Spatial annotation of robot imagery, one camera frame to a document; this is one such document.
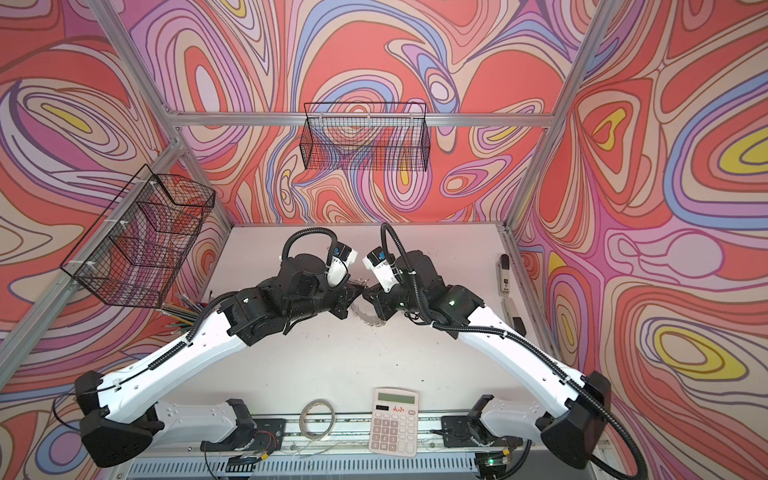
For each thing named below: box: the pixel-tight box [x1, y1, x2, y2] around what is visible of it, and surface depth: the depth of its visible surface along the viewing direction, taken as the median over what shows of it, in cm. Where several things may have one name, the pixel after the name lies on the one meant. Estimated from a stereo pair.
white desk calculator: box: [369, 387, 419, 458], surface depth 75 cm
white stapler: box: [496, 254, 510, 297], surface depth 103 cm
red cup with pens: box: [156, 293, 209, 335], surface depth 83 cm
